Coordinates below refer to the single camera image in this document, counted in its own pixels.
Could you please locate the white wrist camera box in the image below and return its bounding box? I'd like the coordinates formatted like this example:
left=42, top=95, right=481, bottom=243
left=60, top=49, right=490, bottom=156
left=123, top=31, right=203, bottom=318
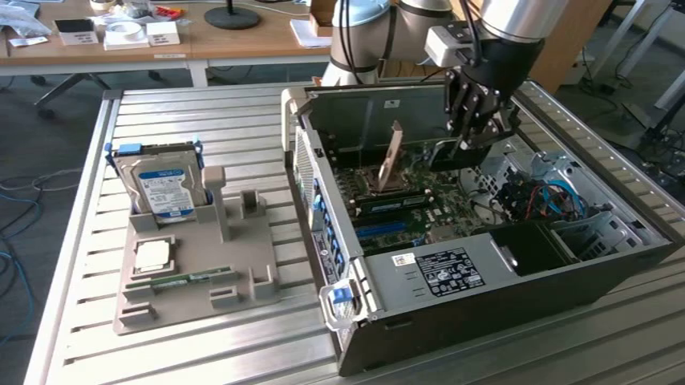
left=423, top=22, right=486, bottom=67

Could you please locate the red wire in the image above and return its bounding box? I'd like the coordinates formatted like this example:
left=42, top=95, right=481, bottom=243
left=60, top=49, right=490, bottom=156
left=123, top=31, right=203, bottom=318
left=521, top=192, right=548, bottom=220

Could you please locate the hard disk with blue rails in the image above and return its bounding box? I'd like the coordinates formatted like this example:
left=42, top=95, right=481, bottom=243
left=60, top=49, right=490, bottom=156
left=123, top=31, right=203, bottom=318
left=104, top=136, right=215, bottom=225

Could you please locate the grey parts rack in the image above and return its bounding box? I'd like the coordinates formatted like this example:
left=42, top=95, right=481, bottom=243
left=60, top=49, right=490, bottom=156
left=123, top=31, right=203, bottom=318
left=114, top=164, right=285, bottom=337

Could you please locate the plain white box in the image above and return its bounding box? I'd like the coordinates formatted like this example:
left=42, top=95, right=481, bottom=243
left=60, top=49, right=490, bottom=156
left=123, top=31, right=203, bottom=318
left=144, top=21, right=180, bottom=47

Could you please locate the white tape roll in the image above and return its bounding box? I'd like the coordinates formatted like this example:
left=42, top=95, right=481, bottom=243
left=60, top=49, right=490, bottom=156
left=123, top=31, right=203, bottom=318
left=106, top=22, right=147, bottom=43

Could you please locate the RAM stick with white label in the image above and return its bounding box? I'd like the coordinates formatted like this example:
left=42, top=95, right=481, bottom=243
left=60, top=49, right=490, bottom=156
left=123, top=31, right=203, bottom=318
left=355, top=194, right=430, bottom=217

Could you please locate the silver power supply with label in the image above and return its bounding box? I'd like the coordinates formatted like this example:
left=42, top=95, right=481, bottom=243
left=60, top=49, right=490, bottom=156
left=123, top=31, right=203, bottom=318
left=350, top=234, right=525, bottom=318

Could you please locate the blue wire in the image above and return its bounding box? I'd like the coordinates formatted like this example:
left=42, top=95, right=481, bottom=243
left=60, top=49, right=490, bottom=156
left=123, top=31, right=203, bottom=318
left=537, top=182, right=590, bottom=221

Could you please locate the clear plastic bag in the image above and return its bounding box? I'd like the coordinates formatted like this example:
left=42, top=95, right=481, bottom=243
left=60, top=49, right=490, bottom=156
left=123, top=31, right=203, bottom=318
left=0, top=0, right=55, bottom=39

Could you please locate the white box with black top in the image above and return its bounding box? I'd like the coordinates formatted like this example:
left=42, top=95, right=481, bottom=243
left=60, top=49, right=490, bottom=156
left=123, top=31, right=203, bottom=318
left=55, top=18, right=100, bottom=47

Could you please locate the flat white box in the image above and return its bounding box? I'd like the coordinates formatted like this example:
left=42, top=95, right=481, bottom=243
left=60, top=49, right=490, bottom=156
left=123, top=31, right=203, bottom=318
left=102, top=30, right=151, bottom=51

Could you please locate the CPU socket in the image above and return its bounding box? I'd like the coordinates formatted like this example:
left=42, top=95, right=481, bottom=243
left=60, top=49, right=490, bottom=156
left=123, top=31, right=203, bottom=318
left=347, top=166, right=425, bottom=201

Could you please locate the black open PC case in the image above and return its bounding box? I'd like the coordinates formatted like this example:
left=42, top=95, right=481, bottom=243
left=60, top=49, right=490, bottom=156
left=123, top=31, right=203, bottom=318
left=281, top=79, right=685, bottom=378

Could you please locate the wooden cabinet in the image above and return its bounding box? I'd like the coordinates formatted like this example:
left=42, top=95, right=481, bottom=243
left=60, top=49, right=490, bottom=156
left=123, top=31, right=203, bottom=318
left=526, top=0, right=616, bottom=94

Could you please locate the blue floor cable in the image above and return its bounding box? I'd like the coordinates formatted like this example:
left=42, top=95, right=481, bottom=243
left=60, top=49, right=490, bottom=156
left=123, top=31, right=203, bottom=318
left=0, top=188, right=42, bottom=346

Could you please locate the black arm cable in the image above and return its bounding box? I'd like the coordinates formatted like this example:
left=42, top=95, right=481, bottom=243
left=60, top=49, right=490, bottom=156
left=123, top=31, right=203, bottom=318
left=337, top=0, right=359, bottom=86

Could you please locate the silver metal drive cage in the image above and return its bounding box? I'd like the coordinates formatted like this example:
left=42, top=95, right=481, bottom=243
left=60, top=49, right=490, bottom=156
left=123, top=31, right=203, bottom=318
left=526, top=150, right=653, bottom=261

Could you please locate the white floor cable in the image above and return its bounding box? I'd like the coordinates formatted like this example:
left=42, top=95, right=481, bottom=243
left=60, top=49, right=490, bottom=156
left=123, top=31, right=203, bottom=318
left=0, top=166, right=84, bottom=193

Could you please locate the black floor stand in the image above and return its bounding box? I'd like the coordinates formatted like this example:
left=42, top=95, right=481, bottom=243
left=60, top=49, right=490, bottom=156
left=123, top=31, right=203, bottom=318
left=620, top=67, right=685, bottom=177

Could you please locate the black camera cable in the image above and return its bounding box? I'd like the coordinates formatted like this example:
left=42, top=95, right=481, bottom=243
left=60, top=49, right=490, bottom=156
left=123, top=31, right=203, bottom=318
left=461, top=0, right=486, bottom=67

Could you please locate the brown cardboard box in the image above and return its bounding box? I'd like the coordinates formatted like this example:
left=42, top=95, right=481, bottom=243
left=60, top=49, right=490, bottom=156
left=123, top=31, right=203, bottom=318
left=309, top=0, right=339, bottom=39

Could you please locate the graphics card with metal bracket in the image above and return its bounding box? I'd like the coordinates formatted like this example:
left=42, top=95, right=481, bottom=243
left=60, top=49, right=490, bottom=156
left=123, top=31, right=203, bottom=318
left=375, top=119, right=486, bottom=192

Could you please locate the wooden desk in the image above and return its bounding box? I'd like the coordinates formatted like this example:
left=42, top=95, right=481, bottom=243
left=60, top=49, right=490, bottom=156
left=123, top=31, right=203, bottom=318
left=0, top=0, right=343, bottom=87

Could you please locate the blue expansion slot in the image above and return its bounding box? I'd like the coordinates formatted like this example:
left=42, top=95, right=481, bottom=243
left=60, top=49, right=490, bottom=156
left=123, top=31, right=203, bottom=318
left=355, top=220, right=407, bottom=240

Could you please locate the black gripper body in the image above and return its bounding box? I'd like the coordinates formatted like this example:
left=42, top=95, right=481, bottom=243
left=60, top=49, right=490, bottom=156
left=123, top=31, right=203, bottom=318
left=458, top=36, right=546, bottom=102

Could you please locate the silver CPU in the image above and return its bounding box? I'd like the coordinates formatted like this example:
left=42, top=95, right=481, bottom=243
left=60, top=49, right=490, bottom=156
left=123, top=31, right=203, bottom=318
left=132, top=240, right=175, bottom=274

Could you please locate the green RAM stick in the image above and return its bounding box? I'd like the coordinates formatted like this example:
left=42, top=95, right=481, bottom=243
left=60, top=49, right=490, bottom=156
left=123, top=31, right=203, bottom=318
left=127, top=269, right=237, bottom=288

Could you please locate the black round lamp base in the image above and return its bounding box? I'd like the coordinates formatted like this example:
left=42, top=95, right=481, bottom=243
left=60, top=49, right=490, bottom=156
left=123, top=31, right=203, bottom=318
left=203, top=0, right=262, bottom=30

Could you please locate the green motherboard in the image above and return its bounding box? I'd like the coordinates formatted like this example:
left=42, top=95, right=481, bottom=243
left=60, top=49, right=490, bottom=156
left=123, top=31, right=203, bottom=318
left=321, top=140, right=497, bottom=257

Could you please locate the red plastic item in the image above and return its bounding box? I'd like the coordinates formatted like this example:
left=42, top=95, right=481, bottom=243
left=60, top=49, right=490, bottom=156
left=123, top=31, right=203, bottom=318
left=152, top=6, right=187, bottom=22

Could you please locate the grey case handle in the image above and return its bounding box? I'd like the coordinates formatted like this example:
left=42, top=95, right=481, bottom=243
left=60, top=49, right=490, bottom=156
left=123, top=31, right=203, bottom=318
left=319, top=278, right=369, bottom=332

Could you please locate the white paper stack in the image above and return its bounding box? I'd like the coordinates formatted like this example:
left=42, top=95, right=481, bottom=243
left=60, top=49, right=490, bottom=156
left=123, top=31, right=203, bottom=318
left=289, top=18, right=334, bottom=49

